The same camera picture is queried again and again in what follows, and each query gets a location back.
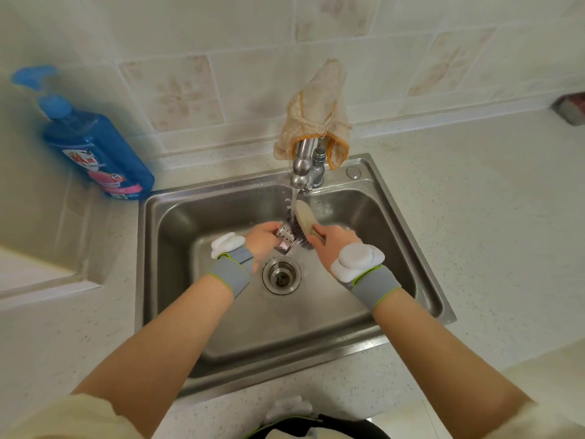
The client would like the red and grey box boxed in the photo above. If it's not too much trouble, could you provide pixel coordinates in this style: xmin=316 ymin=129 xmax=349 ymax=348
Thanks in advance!
xmin=551 ymin=91 xmax=585 ymax=127

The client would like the grey left wristband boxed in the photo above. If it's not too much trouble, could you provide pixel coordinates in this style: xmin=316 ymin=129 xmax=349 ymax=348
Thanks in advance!
xmin=207 ymin=245 xmax=255 ymax=300

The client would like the white wrist tracker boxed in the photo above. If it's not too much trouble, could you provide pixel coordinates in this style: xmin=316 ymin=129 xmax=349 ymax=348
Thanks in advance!
xmin=329 ymin=243 xmax=386 ymax=284
xmin=210 ymin=232 xmax=247 ymax=260

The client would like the blue pump soap bottle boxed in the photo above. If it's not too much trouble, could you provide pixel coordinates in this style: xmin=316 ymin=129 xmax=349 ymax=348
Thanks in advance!
xmin=11 ymin=65 xmax=155 ymax=201

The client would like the grey right wristband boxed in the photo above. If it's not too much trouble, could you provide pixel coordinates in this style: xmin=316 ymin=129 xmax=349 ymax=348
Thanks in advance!
xmin=349 ymin=264 xmax=403 ymax=312

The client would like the person's left hand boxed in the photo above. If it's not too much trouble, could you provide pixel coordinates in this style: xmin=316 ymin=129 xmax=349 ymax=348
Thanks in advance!
xmin=245 ymin=221 xmax=284 ymax=272

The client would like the white waist tracker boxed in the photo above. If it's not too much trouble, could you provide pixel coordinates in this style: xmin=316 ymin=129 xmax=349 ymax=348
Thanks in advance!
xmin=264 ymin=396 xmax=317 ymax=427

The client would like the cream left sleeve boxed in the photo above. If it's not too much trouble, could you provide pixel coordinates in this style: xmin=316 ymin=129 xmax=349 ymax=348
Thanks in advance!
xmin=0 ymin=392 xmax=148 ymax=439

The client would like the white left wrist tracker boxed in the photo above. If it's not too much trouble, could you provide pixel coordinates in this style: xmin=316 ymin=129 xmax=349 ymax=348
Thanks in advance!
xmin=210 ymin=232 xmax=247 ymax=260

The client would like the metal sink drain strainer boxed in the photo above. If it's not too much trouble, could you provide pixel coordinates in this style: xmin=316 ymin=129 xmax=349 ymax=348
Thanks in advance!
xmin=261 ymin=257 xmax=303 ymax=297

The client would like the person's right forearm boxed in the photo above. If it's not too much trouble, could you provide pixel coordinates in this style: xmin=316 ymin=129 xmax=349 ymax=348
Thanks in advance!
xmin=372 ymin=288 xmax=534 ymax=436

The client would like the perforated metal grater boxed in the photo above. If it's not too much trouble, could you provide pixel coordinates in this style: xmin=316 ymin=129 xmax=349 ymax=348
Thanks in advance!
xmin=273 ymin=218 xmax=299 ymax=256

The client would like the wooden scrubbing brush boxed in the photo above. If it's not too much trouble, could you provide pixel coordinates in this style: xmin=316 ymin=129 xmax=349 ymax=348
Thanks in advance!
xmin=286 ymin=199 xmax=328 ymax=250

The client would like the black waist belt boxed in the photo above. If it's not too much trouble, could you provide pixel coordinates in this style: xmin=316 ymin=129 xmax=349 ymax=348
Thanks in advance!
xmin=244 ymin=412 xmax=392 ymax=439

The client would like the cream sleeve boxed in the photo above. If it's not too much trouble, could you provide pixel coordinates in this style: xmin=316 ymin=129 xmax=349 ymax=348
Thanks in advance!
xmin=0 ymin=392 xmax=148 ymax=439
xmin=479 ymin=338 xmax=585 ymax=439

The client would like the person's right hand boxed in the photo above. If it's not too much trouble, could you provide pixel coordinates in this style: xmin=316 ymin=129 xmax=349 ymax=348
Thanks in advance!
xmin=307 ymin=224 xmax=363 ymax=281

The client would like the beige dishcloth with orange trim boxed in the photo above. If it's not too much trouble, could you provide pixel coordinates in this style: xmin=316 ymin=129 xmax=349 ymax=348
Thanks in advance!
xmin=273 ymin=58 xmax=354 ymax=171

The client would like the white right wrist tracker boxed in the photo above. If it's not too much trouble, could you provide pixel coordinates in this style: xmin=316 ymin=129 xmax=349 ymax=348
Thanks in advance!
xmin=329 ymin=243 xmax=386 ymax=284

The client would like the cream right sleeve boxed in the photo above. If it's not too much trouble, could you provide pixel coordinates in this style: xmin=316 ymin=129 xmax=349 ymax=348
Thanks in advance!
xmin=479 ymin=338 xmax=585 ymax=439

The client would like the stainless steel sink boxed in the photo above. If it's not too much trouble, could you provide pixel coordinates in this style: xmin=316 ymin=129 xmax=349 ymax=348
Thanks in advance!
xmin=134 ymin=153 xmax=458 ymax=399

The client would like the grey wristband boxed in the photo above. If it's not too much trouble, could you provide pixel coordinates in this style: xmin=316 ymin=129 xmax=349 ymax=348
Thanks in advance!
xmin=349 ymin=264 xmax=403 ymax=312
xmin=207 ymin=245 xmax=255 ymax=300

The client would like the person's left forearm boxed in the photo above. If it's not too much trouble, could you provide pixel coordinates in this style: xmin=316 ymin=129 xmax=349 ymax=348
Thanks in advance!
xmin=70 ymin=273 xmax=235 ymax=439

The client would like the chrome faucet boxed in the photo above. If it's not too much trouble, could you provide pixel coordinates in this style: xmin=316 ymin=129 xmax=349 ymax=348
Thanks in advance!
xmin=290 ymin=135 xmax=328 ymax=194

